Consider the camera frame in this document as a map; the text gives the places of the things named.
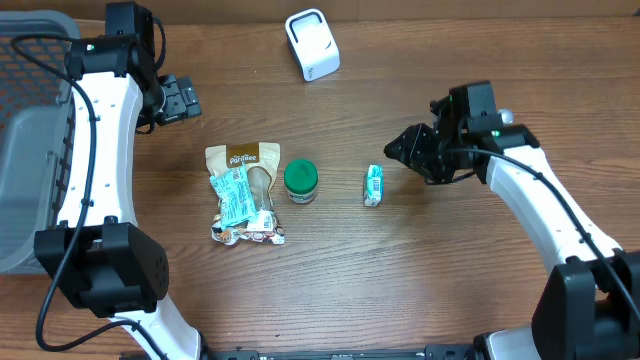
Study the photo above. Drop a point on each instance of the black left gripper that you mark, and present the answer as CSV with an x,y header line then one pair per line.
x,y
184,101

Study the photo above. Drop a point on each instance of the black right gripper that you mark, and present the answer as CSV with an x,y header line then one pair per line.
x,y
413,155

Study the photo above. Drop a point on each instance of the yellow dish soap bottle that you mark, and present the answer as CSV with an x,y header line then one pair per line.
x,y
507,116

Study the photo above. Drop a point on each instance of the teal tissue pack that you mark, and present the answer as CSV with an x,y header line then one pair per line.
x,y
373,189

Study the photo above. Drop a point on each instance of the teal snack packet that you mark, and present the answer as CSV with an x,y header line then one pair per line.
x,y
236,201

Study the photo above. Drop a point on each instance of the brown snack pouch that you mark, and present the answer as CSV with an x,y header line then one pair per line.
x,y
262,160

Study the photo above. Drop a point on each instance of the green lid jar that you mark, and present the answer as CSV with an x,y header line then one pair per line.
x,y
301,181

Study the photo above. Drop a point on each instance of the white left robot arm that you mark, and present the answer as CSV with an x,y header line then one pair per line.
x,y
96,255

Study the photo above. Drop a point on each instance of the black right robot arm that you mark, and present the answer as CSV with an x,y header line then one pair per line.
x,y
589,308

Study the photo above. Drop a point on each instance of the white barcode scanner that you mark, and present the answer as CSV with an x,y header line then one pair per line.
x,y
312,44

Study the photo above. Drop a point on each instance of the grey plastic basket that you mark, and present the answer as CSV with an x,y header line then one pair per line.
x,y
37,125

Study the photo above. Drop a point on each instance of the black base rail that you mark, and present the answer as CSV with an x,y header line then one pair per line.
x,y
350,355

